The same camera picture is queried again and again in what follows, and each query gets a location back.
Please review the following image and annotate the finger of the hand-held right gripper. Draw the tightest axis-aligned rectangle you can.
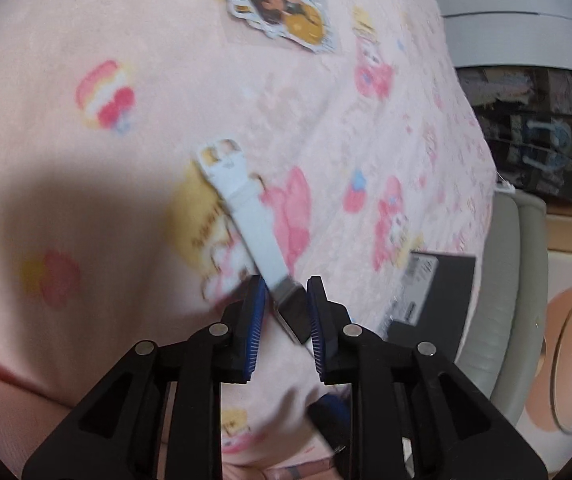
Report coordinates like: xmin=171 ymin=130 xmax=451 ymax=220
xmin=308 ymin=392 xmax=351 ymax=457

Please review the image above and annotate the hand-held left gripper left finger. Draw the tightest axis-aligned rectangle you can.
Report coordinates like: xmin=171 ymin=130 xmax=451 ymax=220
xmin=22 ymin=276 xmax=268 ymax=480

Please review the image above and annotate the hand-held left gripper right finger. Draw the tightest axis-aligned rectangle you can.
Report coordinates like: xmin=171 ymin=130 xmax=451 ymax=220
xmin=306 ymin=276 xmax=548 ymax=480

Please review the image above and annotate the white nail file tool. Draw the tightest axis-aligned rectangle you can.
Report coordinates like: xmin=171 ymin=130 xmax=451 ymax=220
xmin=196 ymin=138 xmax=313 ymax=346

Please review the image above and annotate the grey shoe box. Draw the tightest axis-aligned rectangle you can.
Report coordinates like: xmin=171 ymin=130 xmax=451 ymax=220
xmin=381 ymin=250 xmax=478 ymax=357

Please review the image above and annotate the grey padded headboard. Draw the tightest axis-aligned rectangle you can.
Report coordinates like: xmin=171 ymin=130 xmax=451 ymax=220
xmin=458 ymin=192 xmax=551 ymax=422

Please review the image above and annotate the pink printed blanket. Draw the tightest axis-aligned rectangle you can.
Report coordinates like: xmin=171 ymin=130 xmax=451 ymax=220
xmin=0 ymin=0 xmax=498 ymax=467

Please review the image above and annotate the glass cabinet with clothes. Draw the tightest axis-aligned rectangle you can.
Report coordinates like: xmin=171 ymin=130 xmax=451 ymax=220
xmin=458 ymin=66 xmax=572 ymax=163

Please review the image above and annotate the printed figure sticker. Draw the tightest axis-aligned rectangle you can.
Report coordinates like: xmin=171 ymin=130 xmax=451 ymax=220
xmin=218 ymin=0 xmax=340 ymax=54

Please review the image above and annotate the white wardrobe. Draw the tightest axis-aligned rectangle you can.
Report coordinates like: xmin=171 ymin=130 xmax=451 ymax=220
xmin=420 ymin=0 xmax=572 ymax=82

